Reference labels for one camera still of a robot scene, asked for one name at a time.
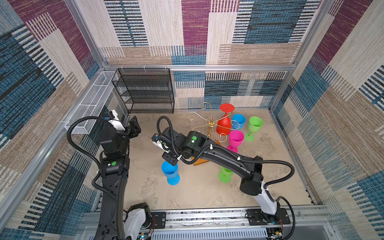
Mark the blue wine glass back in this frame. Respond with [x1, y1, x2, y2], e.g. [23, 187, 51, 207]
[161, 161, 181, 186]

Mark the green wine glass back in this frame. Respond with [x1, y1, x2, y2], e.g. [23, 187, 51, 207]
[218, 167, 234, 183]

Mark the green wine glass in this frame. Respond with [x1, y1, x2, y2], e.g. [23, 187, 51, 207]
[218, 167, 234, 183]
[245, 117, 264, 142]

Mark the red wine glass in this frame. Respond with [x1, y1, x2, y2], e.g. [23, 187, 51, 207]
[216, 103, 235, 135]

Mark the pink wine glass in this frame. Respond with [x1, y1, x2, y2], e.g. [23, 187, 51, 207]
[227, 130, 245, 153]

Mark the light blue wine glass front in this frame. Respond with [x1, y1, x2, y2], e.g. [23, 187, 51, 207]
[231, 114, 246, 131]

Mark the green wine glass front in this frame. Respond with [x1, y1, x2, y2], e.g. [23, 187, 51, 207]
[245, 117, 264, 142]

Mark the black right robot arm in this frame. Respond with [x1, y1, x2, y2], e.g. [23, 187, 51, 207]
[152, 116, 295, 226]

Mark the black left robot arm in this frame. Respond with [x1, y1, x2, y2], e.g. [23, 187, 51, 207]
[67, 116, 141, 240]

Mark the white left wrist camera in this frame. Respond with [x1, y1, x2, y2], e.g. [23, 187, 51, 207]
[102, 110, 126, 132]

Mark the black wire shelf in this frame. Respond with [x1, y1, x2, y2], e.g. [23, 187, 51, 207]
[112, 68, 175, 114]

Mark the white wire basket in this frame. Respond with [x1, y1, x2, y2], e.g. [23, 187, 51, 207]
[65, 71, 115, 130]

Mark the wooden rack base with gold wire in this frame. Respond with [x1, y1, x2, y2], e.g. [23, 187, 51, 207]
[185, 101, 241, 167]

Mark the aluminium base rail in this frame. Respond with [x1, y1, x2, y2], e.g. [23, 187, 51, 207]
[80, 206, 340, 240]

